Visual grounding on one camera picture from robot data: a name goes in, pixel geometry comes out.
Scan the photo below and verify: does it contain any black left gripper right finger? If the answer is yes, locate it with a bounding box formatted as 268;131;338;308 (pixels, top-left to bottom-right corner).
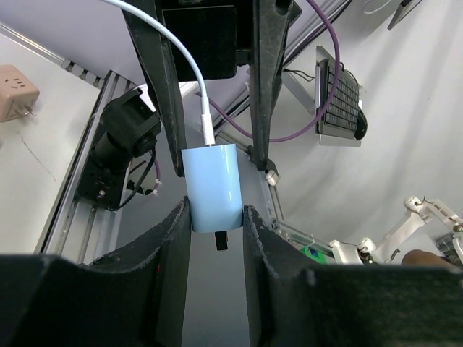
243;205;462;346

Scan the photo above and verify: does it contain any black keyboard on tray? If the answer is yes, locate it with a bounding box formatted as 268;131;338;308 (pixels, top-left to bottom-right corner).
315;46;368;147

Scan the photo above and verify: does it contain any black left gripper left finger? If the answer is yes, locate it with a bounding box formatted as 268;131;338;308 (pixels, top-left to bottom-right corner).
1;200;191;346

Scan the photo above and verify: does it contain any light blue charging cable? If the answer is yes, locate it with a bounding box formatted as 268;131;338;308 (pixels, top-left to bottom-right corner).
97;0;217;146

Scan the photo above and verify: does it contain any blue charger plug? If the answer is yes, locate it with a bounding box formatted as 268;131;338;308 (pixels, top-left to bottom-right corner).
182;144;243;251

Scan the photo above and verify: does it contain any pink cube socket adapter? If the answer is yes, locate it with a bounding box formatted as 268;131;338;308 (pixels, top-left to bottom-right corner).
0;64;40;122

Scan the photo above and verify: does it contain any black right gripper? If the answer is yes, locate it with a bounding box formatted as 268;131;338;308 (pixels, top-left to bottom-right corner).
123;1;302;177

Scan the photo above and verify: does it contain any aluminium front rail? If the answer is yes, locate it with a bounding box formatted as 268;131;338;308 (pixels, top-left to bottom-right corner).
34;71;133;264

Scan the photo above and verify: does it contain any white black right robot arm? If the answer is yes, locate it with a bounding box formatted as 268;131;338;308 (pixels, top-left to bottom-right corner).
95;1;300;176

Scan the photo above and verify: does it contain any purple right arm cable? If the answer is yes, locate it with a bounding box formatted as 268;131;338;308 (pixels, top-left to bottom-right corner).
151;0;343;192

